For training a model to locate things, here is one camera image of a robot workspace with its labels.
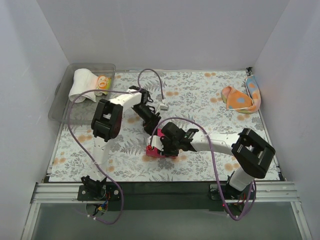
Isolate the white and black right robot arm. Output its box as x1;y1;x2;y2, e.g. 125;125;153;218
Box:
160;122;276;199

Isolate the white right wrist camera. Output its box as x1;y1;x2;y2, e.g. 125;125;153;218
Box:
147;135;164;152

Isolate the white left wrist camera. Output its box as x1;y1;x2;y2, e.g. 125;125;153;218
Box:
157;99;169;112

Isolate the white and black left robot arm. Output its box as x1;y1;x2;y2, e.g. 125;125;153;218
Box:
81;86;161;200

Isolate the orange blue patterned towel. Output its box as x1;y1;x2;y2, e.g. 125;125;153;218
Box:
221;75;262;114

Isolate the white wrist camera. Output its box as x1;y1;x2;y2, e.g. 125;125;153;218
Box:
147;135;164;152
157;99;169;112

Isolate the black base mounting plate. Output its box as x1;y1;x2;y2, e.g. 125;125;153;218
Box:
77;181;256;212

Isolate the orange patterned rolled towel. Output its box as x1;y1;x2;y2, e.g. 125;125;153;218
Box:
94;75;112;97

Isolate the aluminium frame rail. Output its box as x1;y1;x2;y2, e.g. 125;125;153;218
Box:
31;181;301;203

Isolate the white rolled towel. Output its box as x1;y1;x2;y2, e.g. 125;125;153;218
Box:
68;68;98;102

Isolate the red microfiber towel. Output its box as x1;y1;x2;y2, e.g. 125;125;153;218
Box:
146;128;176;159

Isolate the clear grey plastic tray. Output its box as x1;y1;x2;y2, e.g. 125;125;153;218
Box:
48;62;116;125

